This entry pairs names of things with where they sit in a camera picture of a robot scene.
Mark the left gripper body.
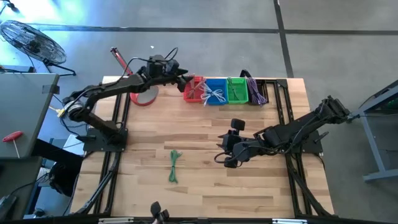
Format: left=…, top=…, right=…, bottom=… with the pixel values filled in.
left=164, top=68, right=189, bottom=93

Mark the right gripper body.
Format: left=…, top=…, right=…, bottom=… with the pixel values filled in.
left=223, top=118, right=249, bottom=169

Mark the light grey USB cable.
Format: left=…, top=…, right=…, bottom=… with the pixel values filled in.
left=200, top=82, right=227, bottom=103
left=201, top=88, right=226, bottom=107

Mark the green USB cable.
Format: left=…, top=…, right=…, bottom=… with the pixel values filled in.
left=168, top=149, right=183, bottom=184
left=226, top=77, right=242, bottom=101

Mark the red plastic basket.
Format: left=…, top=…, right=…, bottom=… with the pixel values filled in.
left=183, top=75, right=206, bottom=103

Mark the blue plastic basket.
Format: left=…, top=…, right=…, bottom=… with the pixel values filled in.
left=203, top=77, right=228, bottom=106

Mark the red desk lamp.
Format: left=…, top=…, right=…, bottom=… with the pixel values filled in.
left=110, top=47, right=160, bottom=107

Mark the green plastic basket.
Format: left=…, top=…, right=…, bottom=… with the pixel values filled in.
left=226, top=77, right=249, bottom=105

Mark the black plastic basket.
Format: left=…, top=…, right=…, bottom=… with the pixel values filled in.
left=246, top=78, right=269, bottom=105

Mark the black rounded device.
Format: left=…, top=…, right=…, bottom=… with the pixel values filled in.
left=150, top=201, right=171, bottom=224

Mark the yellow plug connector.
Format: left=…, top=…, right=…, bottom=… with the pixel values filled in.
left=49, top=106, right=68, bottom=118

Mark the grey metal bench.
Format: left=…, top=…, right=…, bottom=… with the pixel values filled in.
left=343, top=79, right=398, bottom=184

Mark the black floor fan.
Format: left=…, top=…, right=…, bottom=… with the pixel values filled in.
left=0, top=19, right=77, bottom=77

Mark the grey side table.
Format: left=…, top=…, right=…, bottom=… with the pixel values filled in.
left=0, top=73, right=60, bottom=160

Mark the black stand foot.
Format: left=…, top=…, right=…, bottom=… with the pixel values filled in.
left=0, top=0, right=22, bottom=15

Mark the black aluminium table frame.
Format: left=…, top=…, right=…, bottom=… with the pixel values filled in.
left=74, top=77, right=335, bottom=218

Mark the silver metal bracket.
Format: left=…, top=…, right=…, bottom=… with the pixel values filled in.
left=98, top=217, right=135, bottom=224
left=272, top=218, right=308, bottom=224

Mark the red-handled hex key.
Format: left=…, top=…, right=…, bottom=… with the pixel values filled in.
left=2, top=130, right=24, bottom=159

